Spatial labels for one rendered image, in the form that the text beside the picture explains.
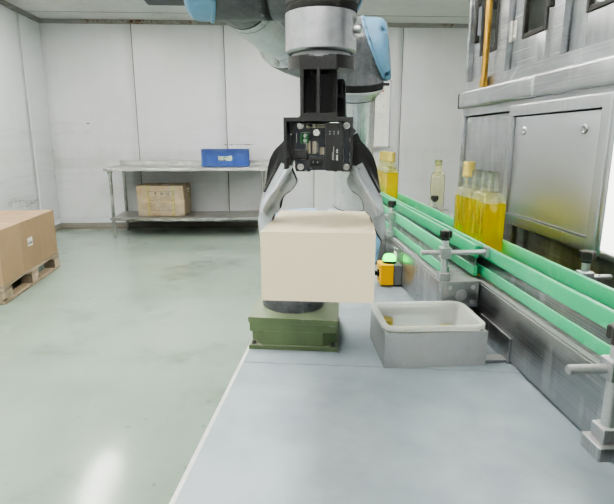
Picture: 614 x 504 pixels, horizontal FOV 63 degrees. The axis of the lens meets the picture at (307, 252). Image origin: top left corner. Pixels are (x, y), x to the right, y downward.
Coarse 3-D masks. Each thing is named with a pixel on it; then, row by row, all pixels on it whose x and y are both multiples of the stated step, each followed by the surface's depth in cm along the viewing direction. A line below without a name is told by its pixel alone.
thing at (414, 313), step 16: (384, 304) 121; (400, 304) 121; (416, 304) 122; (432, 304) 122; (448, 304) 122; (464, 304) 120; (384, 320) 110; (400, 320) 122; (416, 320) 122; (432, 320) 122; (448, 320) 122; (464, 320) 117; (480, 320) 109
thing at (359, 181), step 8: (352, 168) 56; (360, 168) 57; (352, 176) 57; (360, 176) 55; (368, 176) 57; (352, 184) 58; (360, 184) 56; (368, 184) 57; (360, 192) 58; (368, 192) 54; (376, 192) 58; (368, 200) 58; (376, 200) 58; (368, 208) 58; (376, 208) 54; (376, 216) 58; (384, 216) 58; (376, 224) 58; (384, 224) 58; (376, 232) 59; (384, 232) 59
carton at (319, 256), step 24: (288, 216) 63; (312, 216) 63; (336, 216) 63; (360, 216) 63; (264, 240) 53; (288, 240) 53; (312, 240) 52; (336, 240) 52; (360, 240) 52; (264, 264) 53; (288, 264) 53; (312, 264) 53; (336, 264) 53; (360, 264) 53; (264, 288) 54; (288, 288) 54; (312, 288) 54; (336, 288) 53; (360, 288) 53
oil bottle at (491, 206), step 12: (492, 192) 129; (480, 204) 131; (492, 204) 128; (504, 204) 129; (480, 216) 131; (492, 216) 129; (504, 216) 129; (480, 228) 131; (492, 228) 130; (480, 240) 132; (492, 240) 130
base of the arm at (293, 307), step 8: (264, 304) 122; (272, 304) 119; (280, 304) 118; (288, 304) 118; (296, 304) 118; (304, 304) 118; (312, 304) 119; (320, 304) 121; (288, 312) 118; (296, 312) 118; (304, 312) 118
